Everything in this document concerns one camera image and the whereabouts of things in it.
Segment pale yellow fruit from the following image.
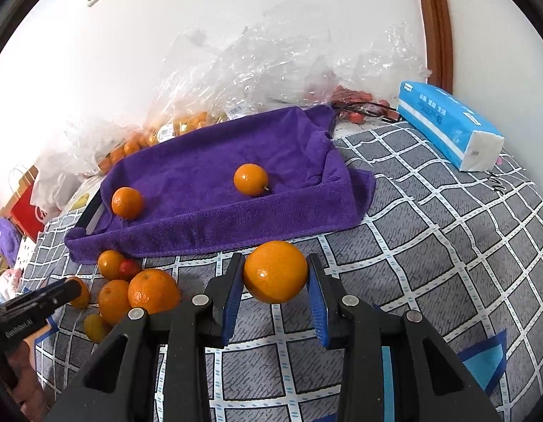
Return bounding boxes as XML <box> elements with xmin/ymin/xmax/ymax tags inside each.
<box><xmin>71</xmin><ymin>191</ymin><xmax>101</xmax><ymax>209</ymax></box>

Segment white dotted pouch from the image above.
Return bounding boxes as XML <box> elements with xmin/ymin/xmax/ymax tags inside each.
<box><xmin>14</xmin><ymin>235</ymin><xmax>39</xmax><ymax>269</ymax></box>

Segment red paper bag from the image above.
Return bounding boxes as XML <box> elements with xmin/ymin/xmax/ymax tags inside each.
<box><xmin>8</xmin><ymin>165</ymin><xmax>50</xmax><ymax>238</ymax></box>

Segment clear crumpled plastic bag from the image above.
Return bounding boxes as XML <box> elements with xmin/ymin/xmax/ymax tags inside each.
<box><xmin>150</xmin><ymin>9</ymin><xmax>432</xmax><ymax>119</ymax></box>

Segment bagged heap of mandarins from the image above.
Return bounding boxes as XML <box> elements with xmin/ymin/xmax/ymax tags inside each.
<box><xmin>98</xmin><ymin>134</ymin><xmax>151</xmax><ymax>172</ymax></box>

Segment purple fluffy cloth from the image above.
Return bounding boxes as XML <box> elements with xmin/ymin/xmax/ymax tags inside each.
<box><xmin>0</xmin><ymin>217</ymin><xmax>21</xmax><ymax>269</ymax></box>

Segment brown wooden door frame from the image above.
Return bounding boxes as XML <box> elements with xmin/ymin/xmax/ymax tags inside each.
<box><xmin>409</xmin><ymin>0</ymin><xmax>454</xmax><ymax>93</ymax></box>

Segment pile of red cherry tomatoes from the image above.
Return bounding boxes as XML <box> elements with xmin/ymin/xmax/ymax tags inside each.
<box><xmin>333</xmin><ymin>85</ymin><xmax>399</xmax><ymax>124</ymax></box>

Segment bag of small yellow oranges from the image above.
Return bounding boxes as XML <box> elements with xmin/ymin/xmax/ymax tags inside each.
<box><xmin>146</xmin><ymin>110</ymin><xmax>230</xmax><ymax>146</ymax></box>

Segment grey checkered bedsheet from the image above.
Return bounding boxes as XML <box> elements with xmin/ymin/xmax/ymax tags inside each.
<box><xmin>17</xmin><ymin>121</ymin><xmax>543</xmax><ymax>422</ymax></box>

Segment large round orange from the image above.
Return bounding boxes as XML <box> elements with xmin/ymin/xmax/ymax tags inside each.
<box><xmin>243</xmin><ymin>241</ymin><xmax>309</xmax><ymax>304</ymax></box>

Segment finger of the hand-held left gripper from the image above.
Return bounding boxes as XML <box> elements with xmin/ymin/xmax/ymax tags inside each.
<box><xmin>5</xmin><ymin>279</ymin><xmax>83</xmax><ymax>317</ymax></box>

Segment blue tissue pack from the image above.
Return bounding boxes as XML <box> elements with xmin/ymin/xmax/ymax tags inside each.
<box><xmin>396</xmin><ymin>80</ymin><xmax>505</xmax><ymax>172</ymax></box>

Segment mandarin orange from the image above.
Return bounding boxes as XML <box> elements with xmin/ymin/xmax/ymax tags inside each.
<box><xmin>128</xmin><ymin>268</ymin><xmax>182</xmax><ymax>315</ymax></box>

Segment black tray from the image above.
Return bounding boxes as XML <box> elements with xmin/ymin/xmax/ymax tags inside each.
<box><xmin>78</xmin><ymin>189</ymin><xmax>109</xmax><ymax>234</ymax></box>

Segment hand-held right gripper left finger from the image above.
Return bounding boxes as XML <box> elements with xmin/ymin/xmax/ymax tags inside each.
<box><xmin>43</xmin><ymin>252</ymin><xmax>246</xmax><ymax>422</ymax></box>

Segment white plastic bag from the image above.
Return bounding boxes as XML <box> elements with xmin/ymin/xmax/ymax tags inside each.
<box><xmin>34</xmin><ymin>116</ymin><xmax>144</xmax><ymax>212</ymax></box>

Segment small red fruit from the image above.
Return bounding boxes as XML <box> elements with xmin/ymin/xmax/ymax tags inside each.
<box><xmin>118</xmin><ymin>259</ymin><xmax>142</xmax><ymax>283</ymax></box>

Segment purple towel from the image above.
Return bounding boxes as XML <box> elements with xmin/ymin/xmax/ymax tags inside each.
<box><xmin>65</xmin><ymin>106</ymin><xmax>376</xmax><ymax>261</ymax></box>

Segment person's left hand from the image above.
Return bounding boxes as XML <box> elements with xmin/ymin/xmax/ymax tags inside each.
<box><xmin>10</xmin><ymin>340</ymin><xmax>47</xmax><ymax>421</ymax></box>

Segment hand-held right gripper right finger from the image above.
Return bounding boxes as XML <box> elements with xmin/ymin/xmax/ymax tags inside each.
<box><xmin>307</xmin><ymin>252</ymin><xmax>503</xmax><ymax>422</ymax></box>

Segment small yellow-green fruit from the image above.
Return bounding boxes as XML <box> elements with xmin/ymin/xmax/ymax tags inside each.
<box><xmin>84</xmin><ymin>313</ymin><xmax>111</xmax><ymax>344</ymax></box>

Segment small round orange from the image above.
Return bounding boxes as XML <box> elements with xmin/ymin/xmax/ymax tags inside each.
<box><xmin>98</xmin><ymin>250</ymin><xmax>127</xmax><ymax>281</ymax></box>

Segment orange with stem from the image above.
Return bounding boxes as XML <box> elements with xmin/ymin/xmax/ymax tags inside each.
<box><xmin>234</xmin><ymin>164</ymin><xmax>270</xmax><ymax>197</ymax></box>

